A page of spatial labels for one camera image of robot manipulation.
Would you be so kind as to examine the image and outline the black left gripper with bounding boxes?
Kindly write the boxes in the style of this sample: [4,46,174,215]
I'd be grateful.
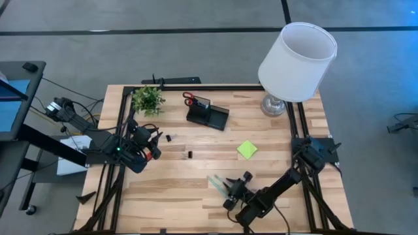
[127,120,163,161]

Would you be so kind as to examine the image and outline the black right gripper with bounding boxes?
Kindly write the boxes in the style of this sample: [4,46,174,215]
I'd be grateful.
[221,172,254,212]

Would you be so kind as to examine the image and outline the green sticky note pad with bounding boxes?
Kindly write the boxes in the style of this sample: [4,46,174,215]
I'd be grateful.
[236,140,259,161]

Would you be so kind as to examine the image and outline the red and black scissors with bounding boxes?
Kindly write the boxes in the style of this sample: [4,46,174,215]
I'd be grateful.
[182,91,201,108]

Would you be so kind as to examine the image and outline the black mesh desk organizer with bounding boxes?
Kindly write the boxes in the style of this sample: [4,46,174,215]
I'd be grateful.
[186,96,230,132]

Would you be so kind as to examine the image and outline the small green potted plant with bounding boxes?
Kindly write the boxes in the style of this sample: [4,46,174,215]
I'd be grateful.
[131,85,167,118]

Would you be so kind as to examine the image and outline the white paper sheet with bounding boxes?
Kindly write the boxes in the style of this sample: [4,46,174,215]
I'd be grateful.
[56,135,92,176]

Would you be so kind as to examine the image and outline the white shade table lamp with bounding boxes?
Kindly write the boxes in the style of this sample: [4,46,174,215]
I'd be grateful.
[257,22,338,118]

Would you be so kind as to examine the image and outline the black computer mouse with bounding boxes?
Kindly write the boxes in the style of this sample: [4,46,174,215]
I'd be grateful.
[22,61,39,73]

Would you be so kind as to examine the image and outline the black standing desk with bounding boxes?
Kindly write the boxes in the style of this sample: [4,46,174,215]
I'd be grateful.
[0,60,88,216]

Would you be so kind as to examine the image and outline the blue screen monitor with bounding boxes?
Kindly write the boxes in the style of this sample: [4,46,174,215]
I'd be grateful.
[0,78,32,133]

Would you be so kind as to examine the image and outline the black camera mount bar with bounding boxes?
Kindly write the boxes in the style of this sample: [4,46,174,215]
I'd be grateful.
[140,74,202,85]

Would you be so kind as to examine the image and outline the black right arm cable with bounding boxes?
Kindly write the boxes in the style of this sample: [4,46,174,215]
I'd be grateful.
[272,203,292,235]

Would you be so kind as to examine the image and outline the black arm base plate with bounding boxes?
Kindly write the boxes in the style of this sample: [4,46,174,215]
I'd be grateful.
[291,136,340,164]
[85,138,131,166]

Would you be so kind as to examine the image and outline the black aluminium table frame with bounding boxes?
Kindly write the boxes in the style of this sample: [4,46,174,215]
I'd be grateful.
[73,84,357,235]

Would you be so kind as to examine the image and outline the black triangular bracket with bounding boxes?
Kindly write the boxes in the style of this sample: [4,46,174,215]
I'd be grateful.
[75,190,97,206]

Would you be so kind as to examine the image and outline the black floor cable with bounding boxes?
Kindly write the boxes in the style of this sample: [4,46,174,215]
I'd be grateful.
[41,77,104,102]

